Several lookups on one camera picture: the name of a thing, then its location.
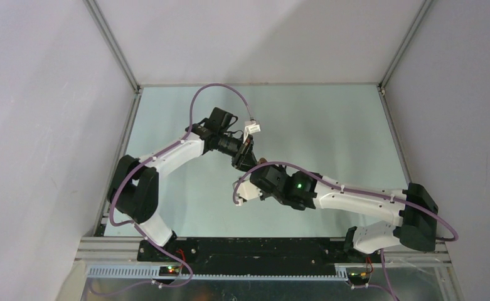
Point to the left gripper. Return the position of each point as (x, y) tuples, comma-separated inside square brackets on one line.
[(244, 159)]

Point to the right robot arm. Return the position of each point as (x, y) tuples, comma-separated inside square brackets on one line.
[(406, 217)]

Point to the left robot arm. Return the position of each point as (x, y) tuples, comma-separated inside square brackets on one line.
[(134, 188)]

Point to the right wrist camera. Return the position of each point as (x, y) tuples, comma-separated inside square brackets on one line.
[(246, 191)]

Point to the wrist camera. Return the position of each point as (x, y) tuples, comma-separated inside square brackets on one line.
[(251, 127), (246, 191)]

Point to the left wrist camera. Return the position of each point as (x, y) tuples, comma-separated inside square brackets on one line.
[(251, 127)]

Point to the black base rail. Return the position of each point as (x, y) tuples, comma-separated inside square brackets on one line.
[(264, 256)]

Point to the grey cable duct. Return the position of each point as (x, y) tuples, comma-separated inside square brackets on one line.
[(157, 272)]

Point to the aluminium frame profile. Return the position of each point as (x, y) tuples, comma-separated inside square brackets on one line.
[(105, 30)]

